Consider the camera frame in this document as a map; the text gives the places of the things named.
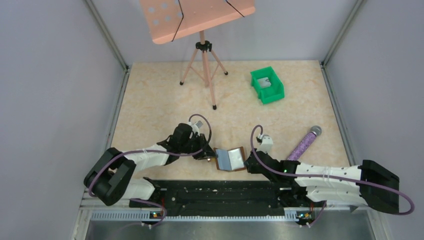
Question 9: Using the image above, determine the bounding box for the pink music stand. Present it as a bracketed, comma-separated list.
[139, 0, 256, 110]

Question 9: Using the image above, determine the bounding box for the brown leather card holder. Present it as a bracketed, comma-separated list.
[207, 146, 246, 172]

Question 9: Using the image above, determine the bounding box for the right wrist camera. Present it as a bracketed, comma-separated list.
[256, 134, 274, 153]

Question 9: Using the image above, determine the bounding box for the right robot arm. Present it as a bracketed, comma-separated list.
[244, 151, 400, 214]

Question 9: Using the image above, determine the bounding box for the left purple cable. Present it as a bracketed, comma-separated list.
[87, 113, 213, 229]

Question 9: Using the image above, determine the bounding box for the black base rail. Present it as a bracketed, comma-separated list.
[147, 179, 324, 218]

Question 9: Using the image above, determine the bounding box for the silver card in bin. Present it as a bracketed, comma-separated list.
[257, 77, 272, 89]

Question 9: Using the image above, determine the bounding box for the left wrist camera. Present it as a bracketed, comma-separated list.
[194, 120, 204, 128]

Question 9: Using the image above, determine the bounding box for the green plastic bin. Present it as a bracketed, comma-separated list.
[250, 66, 285, 105]

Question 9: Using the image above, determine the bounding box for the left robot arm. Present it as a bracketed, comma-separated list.
[83, 121, 215, 206]

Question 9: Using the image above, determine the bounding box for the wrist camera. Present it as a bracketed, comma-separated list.
[256, 134, 274, 153]
[194, 120, 204, 128]

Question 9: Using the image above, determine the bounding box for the purple glitter microphone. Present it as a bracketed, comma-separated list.
[286, 125, 322, 161]

